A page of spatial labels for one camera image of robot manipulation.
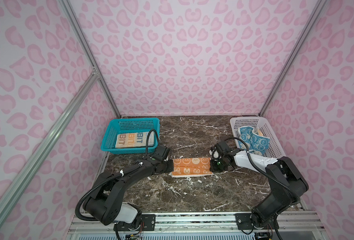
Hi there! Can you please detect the orange patterned towel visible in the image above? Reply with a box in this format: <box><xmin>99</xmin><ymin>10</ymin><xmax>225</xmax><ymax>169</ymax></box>
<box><xmin>171</xmin><ymin>158</ymin><xmax>213</xmax><ymax>178</ymax></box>

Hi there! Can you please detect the white plastic basket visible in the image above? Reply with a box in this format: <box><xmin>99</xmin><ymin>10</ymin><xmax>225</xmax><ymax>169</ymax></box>
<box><xmin>230</xmin><ymin>116</ymin><xmax>286</xmax><ymax>158</ymax></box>

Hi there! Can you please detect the teal plastic basket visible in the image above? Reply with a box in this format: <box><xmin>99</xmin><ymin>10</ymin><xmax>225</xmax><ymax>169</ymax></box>
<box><xmin>101</xmin><ymin>118</ymin><xmax>160</xmax><ymax>155</ymax></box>

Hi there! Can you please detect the cream rabbit print towel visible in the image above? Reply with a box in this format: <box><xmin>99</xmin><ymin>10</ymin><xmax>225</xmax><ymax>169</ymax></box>
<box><xmin>115</xmin><ymin>132</ymin><xmax>155</xmax><ymax>149</ymax></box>

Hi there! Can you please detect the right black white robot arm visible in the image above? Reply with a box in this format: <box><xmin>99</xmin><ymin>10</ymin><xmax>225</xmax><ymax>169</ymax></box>
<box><xmin>210</xmin><ymin>149</ymin><xmax>309</xmax><ymax>229</ymax></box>

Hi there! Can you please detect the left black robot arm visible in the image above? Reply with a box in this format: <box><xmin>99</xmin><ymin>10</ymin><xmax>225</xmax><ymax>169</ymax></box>
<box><xmin>75</xmin><ymin>157</ymin><xmax>174</xmax><ymax>227</ymax></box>

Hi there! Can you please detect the blue patterned towel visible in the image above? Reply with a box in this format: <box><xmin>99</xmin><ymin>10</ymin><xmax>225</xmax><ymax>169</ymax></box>
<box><xmin>238</xmin><ymin>126</ymin><xmax>270</xmax><ymax>156</ymax></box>

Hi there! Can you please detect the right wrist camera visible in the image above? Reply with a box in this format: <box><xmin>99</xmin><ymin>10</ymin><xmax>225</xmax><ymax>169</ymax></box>
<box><xmin>210</xmin><ymin>141</ymin><xmax>232</xmax><ymax>160</ymax></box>

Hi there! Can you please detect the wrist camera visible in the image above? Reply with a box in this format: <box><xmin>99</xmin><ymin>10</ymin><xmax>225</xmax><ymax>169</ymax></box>
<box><xmin>153</xmin><ymin>145</ymin><xmax>171</xmax><ymax>161</ymax></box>
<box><xmin>210</xmin><ymin>141</ymin><xmax>232</xmax><ymax>160</ymax></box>

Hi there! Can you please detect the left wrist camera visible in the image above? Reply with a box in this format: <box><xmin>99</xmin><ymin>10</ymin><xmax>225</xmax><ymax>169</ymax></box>
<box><xmin>153</xmin><ymin>145</ymin><xmax>171</xmax><ymax>161</ymax></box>

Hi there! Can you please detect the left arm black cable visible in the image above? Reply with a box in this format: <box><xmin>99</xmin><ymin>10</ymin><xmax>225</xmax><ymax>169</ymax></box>
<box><xmin>74</xmin><ymin>128</ymin><xmax>161</xmax><ymax>222</ymax></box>

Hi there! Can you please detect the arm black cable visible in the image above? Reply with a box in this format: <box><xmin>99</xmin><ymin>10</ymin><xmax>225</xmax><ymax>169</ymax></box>
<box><xmin>74</xmin><ymin>128</ymin><xmax>161</xmax><ymax>222</ymax></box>
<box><xmin>214</xmin><ymin>137</ymin><xmax>301</xmax><ymax>240</ymax></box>

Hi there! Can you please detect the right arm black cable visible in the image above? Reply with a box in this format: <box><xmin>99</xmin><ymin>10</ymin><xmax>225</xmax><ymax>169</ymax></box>
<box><xmin>214</xmin><ymin>137</ymin><xmax>301</xmax><ymax>240</ymax></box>

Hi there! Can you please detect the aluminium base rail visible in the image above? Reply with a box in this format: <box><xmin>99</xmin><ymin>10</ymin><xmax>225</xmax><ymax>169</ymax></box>
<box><xmin>66</xmin><ymin>211</ymin><xmax>329</xmax><ymax>240</ymax></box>

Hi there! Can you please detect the aluminium frame strut left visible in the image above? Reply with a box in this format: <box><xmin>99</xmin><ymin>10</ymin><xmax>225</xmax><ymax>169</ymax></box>
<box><xmin>0</xmin><ymin>73</ymin><xmax>100</xmax><ymax>228</ymax></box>

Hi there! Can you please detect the aluminium frame post right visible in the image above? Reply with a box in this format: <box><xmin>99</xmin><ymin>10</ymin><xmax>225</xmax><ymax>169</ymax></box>
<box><xmin>258</xmin><ymin>0</ymin><xmax>330</xmax><ymax>117</ymax></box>

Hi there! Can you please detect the aluminium frame post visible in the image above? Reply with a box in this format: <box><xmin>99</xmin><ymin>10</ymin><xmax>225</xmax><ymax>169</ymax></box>
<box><xmin>258</xmin><ymin>0</ymin><xmax>330</xmax><ymax>117</ymax></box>
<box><xmin>58</xmin><ymin>0</ymin><xmax>122</xmax><ymax>119</ymax></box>

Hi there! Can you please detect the aluminium frame post left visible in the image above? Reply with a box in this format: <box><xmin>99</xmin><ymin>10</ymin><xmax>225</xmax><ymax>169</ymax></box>
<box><xmin>58</xmin><ymin>0</ymin><xmax>122</xmax><ymax>119</ymax></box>

